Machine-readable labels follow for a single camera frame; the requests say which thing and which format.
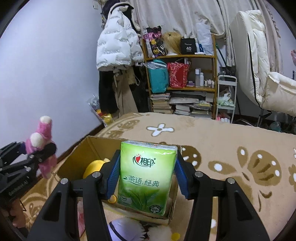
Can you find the bag of toys on floor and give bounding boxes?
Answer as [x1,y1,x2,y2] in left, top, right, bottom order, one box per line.
[87,94,113,127]

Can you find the red patterned bag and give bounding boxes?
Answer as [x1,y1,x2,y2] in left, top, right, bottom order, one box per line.
[168,62,190,89]

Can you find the white plastic bag on shelf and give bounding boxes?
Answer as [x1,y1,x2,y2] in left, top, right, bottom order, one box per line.
[196,20,214,55]

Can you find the stack of books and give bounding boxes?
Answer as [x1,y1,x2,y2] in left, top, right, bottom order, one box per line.
[150,93,173,114]

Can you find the pink bear plush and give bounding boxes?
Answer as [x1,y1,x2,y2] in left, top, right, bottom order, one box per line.
[25,115,57,179]

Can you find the black hanging garment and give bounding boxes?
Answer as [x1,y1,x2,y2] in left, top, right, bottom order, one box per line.
[99,71,118,114]

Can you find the teal bag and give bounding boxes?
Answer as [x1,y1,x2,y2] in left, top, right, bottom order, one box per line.
[147,60,169,94]

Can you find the blonde wig head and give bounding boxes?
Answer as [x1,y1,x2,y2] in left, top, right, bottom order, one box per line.
[162,32,182,56]

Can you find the beige patterned carpet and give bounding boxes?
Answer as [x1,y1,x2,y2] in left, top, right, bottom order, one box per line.
[22,113,295,240]

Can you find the wooden shelf unit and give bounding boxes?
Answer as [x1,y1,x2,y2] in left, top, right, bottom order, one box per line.
[142,35,218,118]

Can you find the green tissue pack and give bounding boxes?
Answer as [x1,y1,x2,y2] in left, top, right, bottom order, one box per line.
[118,141,178,216]

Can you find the white puffer jacket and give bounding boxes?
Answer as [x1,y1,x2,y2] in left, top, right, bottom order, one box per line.
[96,2,144,71]

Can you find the black box with 40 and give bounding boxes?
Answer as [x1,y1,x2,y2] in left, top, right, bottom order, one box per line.
[181,38,197,55]

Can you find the white fluffy pompom toy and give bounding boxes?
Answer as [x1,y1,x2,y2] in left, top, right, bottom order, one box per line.
[147,225,181,241]

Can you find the anime print bag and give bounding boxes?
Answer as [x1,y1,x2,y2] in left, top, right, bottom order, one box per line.
[143,26,166,58]

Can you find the purple haired plush doll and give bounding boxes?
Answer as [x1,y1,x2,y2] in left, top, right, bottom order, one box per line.
[108,217,147,241]

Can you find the floral curtain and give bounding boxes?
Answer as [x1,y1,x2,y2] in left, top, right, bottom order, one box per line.
[129,0,283,73]

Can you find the person's left hand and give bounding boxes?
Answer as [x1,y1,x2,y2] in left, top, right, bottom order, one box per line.
[9,199,26,228]

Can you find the cardboard box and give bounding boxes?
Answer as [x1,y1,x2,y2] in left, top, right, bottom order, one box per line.
[57,136,178,225]

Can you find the yellow plush toy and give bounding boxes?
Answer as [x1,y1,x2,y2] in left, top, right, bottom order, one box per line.
[83,158,110,179]

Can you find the white trolley cart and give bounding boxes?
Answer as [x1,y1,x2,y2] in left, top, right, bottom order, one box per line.
[215,74,237,123]

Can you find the white reclining chair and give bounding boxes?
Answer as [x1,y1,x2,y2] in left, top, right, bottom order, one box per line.
[230,10,296,116]

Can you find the beige trousers hanging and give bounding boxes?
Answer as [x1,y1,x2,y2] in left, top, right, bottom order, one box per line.
[113,67,138,117]

